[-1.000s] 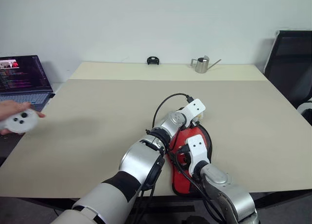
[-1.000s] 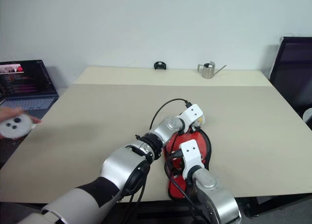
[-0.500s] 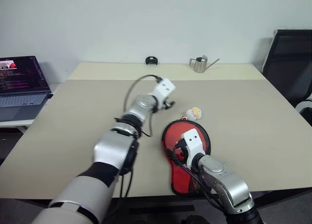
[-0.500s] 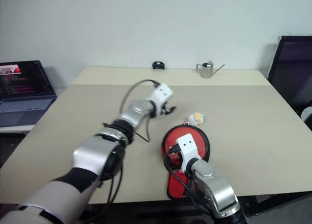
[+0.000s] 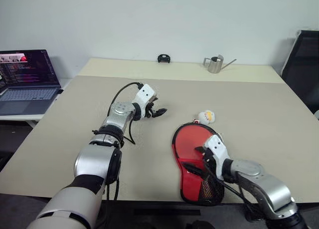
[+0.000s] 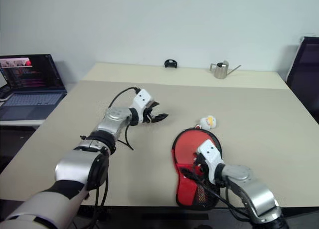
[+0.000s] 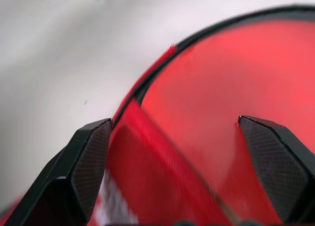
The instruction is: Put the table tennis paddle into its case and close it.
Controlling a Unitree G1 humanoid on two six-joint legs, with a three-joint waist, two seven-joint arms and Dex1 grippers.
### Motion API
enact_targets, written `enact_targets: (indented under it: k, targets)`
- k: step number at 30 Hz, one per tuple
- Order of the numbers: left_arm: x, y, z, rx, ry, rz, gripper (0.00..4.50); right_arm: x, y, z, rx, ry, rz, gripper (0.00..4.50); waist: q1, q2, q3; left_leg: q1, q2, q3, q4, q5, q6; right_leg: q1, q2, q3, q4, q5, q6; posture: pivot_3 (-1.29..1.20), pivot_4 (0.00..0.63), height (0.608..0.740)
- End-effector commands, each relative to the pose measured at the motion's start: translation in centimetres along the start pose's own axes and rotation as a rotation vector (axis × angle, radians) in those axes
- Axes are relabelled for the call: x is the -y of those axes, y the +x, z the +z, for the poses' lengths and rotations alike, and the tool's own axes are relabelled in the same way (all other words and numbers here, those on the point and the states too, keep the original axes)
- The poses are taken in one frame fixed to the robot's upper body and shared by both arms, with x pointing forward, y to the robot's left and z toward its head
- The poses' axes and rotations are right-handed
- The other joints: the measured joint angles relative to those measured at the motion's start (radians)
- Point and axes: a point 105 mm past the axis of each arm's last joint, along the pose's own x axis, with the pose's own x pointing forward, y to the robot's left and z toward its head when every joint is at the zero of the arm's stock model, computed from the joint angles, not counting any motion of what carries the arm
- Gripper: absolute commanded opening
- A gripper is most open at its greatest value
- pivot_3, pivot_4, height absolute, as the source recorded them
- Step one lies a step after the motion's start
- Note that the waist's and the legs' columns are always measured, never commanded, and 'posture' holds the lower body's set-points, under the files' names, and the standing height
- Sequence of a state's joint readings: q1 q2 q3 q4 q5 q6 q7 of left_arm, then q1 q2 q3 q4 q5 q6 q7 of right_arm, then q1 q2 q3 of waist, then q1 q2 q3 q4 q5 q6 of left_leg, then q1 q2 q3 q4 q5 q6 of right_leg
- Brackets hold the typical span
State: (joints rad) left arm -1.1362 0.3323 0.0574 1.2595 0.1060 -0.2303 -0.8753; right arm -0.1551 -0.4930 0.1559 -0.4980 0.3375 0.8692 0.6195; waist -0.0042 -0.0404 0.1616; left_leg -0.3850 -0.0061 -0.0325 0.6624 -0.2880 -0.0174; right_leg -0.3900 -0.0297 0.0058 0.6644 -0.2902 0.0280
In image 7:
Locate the red table tennis paddle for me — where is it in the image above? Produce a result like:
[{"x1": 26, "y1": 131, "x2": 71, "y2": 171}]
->
[{"x1": 137, "y1": 16, "x2": 315, "y2": 226}]

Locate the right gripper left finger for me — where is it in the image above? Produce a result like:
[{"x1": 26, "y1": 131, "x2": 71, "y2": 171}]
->
[{"x1": 9, "y1": 118, "x2": 113, "y2": 226}]

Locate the black red paddle case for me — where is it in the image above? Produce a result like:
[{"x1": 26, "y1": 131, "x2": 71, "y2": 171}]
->
[{"x1": 0, "y1": 4, "x2": 315, "y2": 226}]

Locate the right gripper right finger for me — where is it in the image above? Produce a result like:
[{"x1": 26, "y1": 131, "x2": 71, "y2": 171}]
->
[{"x1": 238, "y1": 115, "x2": 315, "y2": 224}]

